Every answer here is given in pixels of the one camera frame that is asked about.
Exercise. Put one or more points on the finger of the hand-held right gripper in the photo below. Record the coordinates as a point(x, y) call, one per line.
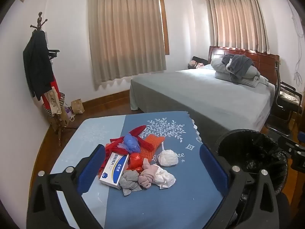
point(287, 144)

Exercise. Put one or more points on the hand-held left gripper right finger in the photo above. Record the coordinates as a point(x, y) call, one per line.
point(212, 169)

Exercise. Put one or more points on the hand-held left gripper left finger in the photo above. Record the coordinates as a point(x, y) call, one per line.
point(91, 169)

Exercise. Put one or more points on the white and blue medicine box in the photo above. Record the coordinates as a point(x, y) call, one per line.
point(112, 171)

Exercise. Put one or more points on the black lined trash bin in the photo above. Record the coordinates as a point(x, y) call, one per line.
point(250, 152)

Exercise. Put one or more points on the grey knotted cloth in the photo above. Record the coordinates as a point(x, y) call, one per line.
point(128, 180)

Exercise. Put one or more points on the red plastic bag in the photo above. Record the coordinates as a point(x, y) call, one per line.
point(134, 161)

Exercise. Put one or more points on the white tissue ball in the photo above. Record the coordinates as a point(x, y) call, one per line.
point(168, 157)

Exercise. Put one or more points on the blue plastic bag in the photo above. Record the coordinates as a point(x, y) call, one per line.
point(131, 143)

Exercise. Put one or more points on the white tissue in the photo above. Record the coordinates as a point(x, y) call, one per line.
point(164, 177)

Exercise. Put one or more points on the pink knotted cloth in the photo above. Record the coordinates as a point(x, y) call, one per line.
point(146, 175)

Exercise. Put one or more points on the red cloth strip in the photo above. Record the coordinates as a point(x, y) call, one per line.
point(138, 130)

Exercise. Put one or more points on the orange foam net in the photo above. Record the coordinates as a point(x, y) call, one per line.
point(150, 145)

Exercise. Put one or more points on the black office chair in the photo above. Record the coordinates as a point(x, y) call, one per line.
point(283, 105)

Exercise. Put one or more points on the patterned chair cushion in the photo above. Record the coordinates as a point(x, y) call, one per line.
point(287, 95)

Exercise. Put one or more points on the cardboard box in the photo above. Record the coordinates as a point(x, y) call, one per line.
point(63, 120)

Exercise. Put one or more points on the blue tree print tablecloth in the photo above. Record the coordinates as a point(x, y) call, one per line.
point(166, 207)

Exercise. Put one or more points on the purple and white appliance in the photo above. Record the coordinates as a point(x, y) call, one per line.
point(68, 112)

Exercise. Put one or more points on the brown paper bag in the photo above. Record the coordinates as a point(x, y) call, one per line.
point(77, 107)

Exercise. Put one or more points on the striped bag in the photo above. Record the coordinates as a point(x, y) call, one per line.
point(62, 100)

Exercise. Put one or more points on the bed with grey sheet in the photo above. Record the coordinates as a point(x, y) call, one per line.
point(190, 95)

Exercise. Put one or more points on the grey folded duvet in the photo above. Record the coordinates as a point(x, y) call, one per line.
point(247, 76)

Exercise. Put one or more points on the red wooden headboard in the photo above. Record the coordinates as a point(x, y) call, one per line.
point(259, 58)

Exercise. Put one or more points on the grey pillows and clothes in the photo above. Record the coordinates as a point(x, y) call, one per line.
point(238, 63)

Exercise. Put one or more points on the grey pillow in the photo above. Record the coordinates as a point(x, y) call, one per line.
point(216, 64)

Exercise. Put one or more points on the pink grey bundle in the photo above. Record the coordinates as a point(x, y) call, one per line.
point(194, 64)

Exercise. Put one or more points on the black bag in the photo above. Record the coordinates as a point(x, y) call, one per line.
point(199, 59)

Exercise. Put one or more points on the black jacket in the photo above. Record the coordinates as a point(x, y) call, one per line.
point(35, 64)

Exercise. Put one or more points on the wide beige curtain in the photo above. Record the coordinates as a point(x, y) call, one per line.
point(124, 40)

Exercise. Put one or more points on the wooden coat rack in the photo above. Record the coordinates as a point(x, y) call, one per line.
point(39, 20)

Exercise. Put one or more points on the wooden window frame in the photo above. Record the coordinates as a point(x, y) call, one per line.
point(164, 28)

